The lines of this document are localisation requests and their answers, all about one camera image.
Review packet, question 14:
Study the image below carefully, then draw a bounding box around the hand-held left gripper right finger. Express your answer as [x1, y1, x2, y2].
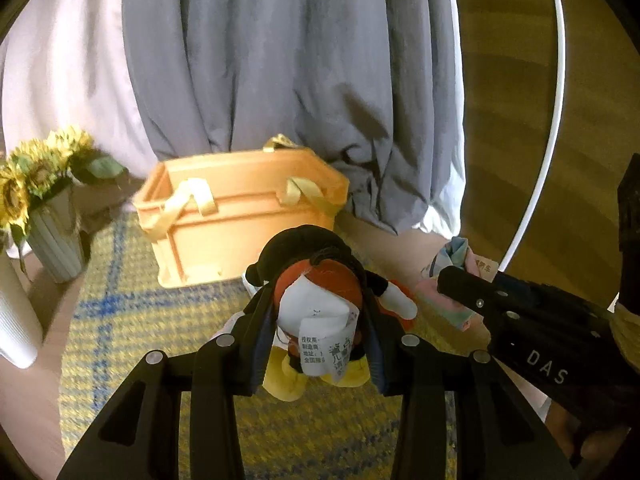
[359, 274, 587, 480]

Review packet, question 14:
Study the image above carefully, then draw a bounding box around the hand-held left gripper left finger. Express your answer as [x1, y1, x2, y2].
[56, 284, 279, 480]

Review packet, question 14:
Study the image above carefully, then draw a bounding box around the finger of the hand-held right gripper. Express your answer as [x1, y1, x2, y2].
[436, 265, 507, 322]

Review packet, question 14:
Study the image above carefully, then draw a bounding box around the pastel cloth toy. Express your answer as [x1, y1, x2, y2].
[416, 236, 498, 332]

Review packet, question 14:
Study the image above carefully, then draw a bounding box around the plush doll with black hat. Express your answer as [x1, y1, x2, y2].
[244, 226, 419, 402]

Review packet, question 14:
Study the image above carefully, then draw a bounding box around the orange plastic crate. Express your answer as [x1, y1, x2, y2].
[133, 134, 350, 289]

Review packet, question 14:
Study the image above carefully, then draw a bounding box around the person's right hand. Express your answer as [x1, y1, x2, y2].
[545, 402, 638, 468]

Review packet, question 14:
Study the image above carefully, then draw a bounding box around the yellow and blue plaid rug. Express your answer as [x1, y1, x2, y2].
[58, 209, 501, 480]

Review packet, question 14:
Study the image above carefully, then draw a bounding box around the pale green ribbed vase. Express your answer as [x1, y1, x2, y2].
[25, 185, 87, 284]

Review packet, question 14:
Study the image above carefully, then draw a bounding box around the white ribbed vase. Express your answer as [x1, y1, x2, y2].
[0, 250, 42, 370]

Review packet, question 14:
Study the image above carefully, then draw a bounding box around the artificial sunflower bouquet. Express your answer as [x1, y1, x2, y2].
[0, 126, 127, 262]

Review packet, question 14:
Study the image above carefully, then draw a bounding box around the grey duvet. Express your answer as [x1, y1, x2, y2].
[122, 0, 464, 236]

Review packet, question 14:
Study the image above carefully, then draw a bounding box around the white cable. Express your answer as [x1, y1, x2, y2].
[497, 0, 569, 273]

